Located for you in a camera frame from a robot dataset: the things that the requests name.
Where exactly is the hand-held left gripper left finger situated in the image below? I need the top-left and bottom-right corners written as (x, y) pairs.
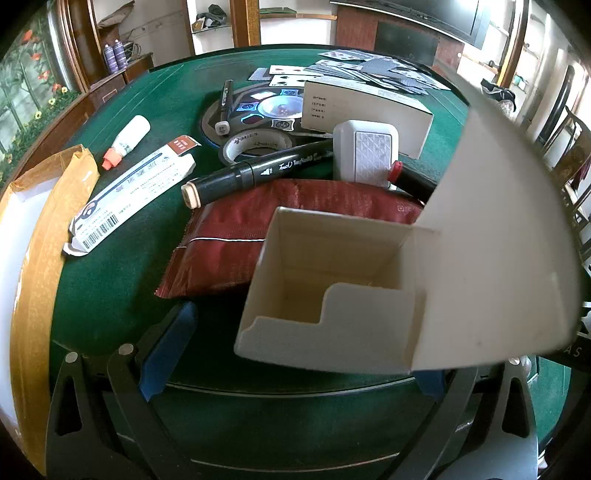
top-left (46, 300), bottom-right (199, 480)

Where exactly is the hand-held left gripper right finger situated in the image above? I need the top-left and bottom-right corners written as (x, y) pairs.
top-left (392, 360), bottom-right (539, 480)

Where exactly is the red snack packet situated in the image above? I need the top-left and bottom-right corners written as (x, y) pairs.
top-left (154, 178), bottom-right (426, 298)

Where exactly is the brown cardboard box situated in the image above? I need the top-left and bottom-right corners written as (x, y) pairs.
top-left (0, 144), bottom-right (100, 476)

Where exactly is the white cardboard box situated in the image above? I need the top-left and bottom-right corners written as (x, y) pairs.
top-left (233, 60), bottom-right (583, 374)

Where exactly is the long white barcode box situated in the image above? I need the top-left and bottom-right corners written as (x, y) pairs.
top-left (62, 135), bottom-right (201, 257)

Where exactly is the black marker light cap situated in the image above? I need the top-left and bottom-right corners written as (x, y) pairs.
top-left (181, 148), bottom-right (335, 209)

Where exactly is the tape roll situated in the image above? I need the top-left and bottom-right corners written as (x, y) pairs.
top-left (218, 130), bottom-right (294, 166)

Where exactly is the black marker red cap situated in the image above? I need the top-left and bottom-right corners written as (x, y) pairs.
top-left (387, 161), bottom-right (439, 204)

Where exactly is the white glue bottle orange cap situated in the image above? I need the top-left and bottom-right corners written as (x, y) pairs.
top-left (102, 115), bottom-right (151, 171)

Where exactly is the white text carton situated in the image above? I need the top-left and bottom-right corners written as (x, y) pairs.
top-left (301, 76), bottom-right (435, 160)

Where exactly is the dark wooden chair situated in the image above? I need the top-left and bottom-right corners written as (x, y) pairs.
top-left (549, 106), bottom-right (591, 278)

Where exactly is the black marker grey cap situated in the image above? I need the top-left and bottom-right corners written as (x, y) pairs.
top-left (215, 80), bottom-right (235, 137)

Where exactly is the black white bag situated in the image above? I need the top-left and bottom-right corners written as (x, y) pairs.
top-left (480, 78), bottom-right (515, 116)

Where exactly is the wooden cabinet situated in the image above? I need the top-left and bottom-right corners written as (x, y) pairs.
top-left (9, 53), bottom-right (155, 185)

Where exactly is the scattered playing cards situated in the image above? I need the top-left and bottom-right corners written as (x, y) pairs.
top-left (247, 47), bottom-right (451, 95)

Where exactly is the black television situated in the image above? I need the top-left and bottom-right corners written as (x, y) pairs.
top-left (330, 0), bottom-right (492, 49)

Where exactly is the brown tv cabinet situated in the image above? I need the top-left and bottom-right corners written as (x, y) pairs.
top-left (335, 4), bottom-right (465, 70)

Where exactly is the flower wall poster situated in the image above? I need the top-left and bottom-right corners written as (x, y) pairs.
top-left (0, 9), bottom-right (81, 162)

